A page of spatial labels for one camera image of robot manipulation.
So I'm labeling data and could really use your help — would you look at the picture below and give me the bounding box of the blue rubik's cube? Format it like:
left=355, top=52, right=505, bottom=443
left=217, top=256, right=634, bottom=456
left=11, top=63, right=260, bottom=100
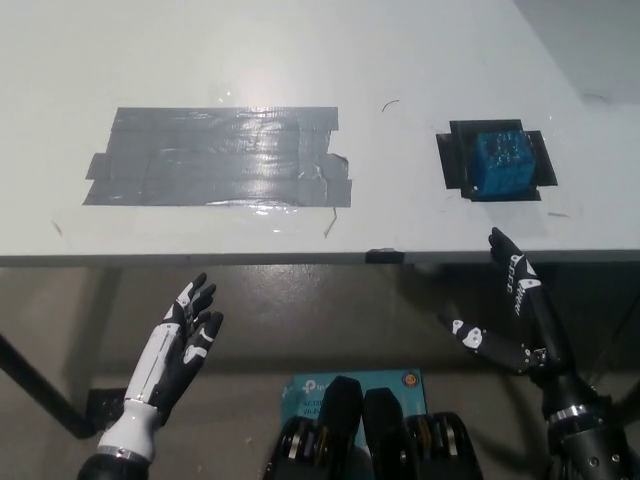
left=466, top=130, right=539, bottom=203

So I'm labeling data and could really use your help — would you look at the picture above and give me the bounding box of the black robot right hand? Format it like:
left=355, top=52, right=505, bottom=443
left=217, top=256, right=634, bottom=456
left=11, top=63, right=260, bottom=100
left=438, top=226, right=613, bottom=424

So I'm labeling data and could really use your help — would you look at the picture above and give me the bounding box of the grey duct tape patch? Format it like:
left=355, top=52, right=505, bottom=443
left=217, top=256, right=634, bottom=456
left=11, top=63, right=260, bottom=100
left=81, top=105, right=354, bottom=209

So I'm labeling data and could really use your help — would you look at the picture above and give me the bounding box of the teal cardboard router box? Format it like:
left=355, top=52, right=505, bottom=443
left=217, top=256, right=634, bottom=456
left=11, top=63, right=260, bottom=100
left=279, top=369, right=427, bottom=447

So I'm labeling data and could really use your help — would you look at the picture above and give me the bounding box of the small black tape strip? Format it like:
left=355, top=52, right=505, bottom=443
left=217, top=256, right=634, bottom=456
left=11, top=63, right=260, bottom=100
left=364, top=246, right=406, bottom=265

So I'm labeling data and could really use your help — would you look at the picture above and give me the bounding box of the black tape square marker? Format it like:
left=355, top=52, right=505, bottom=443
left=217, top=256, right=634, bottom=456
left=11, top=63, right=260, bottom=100
left=434, top=118, right=559, bottom=204

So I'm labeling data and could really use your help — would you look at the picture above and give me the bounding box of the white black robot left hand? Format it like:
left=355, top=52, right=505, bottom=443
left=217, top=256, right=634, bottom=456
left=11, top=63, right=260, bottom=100
left=96, top=271, right=225, bottom=460

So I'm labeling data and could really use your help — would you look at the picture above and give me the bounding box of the black metal table leg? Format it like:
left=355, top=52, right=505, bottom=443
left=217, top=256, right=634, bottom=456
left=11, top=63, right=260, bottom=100
left=0, top=329, right=97, bottom=442

